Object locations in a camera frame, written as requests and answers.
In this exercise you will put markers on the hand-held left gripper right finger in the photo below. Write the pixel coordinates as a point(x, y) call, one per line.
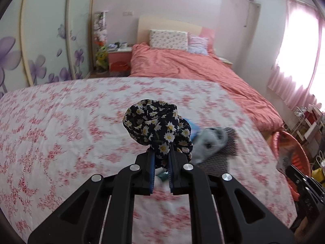
point(171, 175)

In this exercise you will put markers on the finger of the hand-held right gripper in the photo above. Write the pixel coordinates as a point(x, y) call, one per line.
point(299, 178)

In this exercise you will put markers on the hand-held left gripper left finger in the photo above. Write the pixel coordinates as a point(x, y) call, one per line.
point(151, 172)

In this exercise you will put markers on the orange plastic laundry basket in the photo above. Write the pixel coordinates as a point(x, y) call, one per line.
point(301, 155)

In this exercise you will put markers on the black daisy print scrunchie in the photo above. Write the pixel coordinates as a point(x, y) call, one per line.
point(152, 122)

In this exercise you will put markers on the light green cloth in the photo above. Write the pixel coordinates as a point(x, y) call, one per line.
point(162, 175)

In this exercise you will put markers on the yellow plastic bag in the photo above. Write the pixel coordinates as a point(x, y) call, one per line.
point(318, 174)

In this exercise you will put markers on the black mesh sleeve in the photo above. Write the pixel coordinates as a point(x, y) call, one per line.
point(218, 162)

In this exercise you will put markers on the grey fuzzy cloth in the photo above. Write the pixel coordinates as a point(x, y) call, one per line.
point(208, 142)

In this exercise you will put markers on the blue cloth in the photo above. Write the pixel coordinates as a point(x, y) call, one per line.
point(194, 128)

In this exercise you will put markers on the pink floral tablecloth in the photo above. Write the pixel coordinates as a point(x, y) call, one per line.
point(63, 132)

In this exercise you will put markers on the coral bed quilt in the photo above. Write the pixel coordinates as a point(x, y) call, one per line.
point(203, 76)

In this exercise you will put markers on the pink nightstand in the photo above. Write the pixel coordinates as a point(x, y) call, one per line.
point(119, 63)

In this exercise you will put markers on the pink curtain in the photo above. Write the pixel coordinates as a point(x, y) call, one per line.
point(294, 63)

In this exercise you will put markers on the cream nightstand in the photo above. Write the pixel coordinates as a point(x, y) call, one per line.
point(226, 61)

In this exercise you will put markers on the yellow plush toy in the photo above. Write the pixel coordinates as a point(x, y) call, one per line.
point(101, 56)

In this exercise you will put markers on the white mug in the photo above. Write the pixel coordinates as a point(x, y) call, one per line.
point(124, 44)

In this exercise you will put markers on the pink striped pillow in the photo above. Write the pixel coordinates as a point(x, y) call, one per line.
point(198, 44)

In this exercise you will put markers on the floral print pillow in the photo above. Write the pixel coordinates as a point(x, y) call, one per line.
point(168, 39)

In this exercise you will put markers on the cream and pink headboard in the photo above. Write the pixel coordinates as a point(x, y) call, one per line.
point(165, 22)

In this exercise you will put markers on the glass column with plush toys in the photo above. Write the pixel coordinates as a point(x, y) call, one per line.
point(99, 28)

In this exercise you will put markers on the white air conditioner pipe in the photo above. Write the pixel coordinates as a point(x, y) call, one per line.
point(256, 12)

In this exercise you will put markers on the glass wardrobe with purple flowers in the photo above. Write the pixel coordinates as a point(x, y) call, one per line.
point(45, 30)

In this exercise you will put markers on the white wall switch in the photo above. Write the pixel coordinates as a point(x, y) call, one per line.
point(127, 13)

